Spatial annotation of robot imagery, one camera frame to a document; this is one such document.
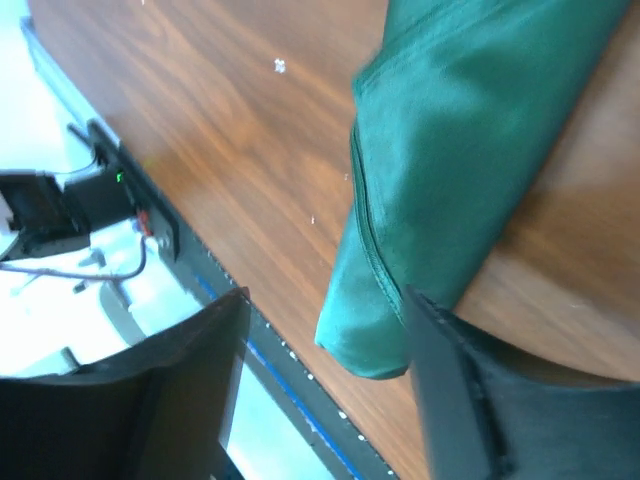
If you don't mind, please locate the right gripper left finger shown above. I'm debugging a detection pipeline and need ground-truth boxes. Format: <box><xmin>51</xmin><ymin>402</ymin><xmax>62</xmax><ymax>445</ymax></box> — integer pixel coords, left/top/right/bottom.
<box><xmin>1</xmin><ymin>288</ymin><xmax>250</xmax><ymax>479</ymax></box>

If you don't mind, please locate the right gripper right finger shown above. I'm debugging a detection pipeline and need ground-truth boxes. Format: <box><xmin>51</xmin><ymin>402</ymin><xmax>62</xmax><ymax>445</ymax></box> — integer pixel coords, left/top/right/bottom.
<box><xmin>404</xmin><ymin>288</ymin><xmax>639</xmax><ymax>479</ymax></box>

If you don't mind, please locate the dark green cloth napkin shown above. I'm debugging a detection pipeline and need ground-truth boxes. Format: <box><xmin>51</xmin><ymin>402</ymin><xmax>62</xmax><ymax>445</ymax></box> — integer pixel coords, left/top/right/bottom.
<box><xmin>315</xmin><ymin>1</ymin><xmax>630</xmax><ymax>380</ymax></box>

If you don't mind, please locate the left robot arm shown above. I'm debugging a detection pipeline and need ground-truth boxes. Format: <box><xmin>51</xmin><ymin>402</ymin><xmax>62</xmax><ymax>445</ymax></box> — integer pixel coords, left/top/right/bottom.
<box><xmin>1</xmin><ymin>170</ymin><xmax>136</xmax><ymax>261</ymax></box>

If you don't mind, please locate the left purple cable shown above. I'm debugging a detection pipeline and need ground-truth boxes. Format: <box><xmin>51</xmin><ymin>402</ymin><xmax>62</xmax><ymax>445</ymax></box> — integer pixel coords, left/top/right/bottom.
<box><xmin>0</xmin><ymin>237</ymin><xmax>149</xmax><ymax>281</ymax></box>

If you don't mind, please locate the aluminium frame rail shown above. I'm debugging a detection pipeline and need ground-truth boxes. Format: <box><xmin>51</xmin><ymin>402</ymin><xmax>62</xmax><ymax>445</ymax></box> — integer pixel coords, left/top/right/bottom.
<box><xmin>19</xmin><ymin>14</ymin><xmax>231</xmax><ymax>376</ymax></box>

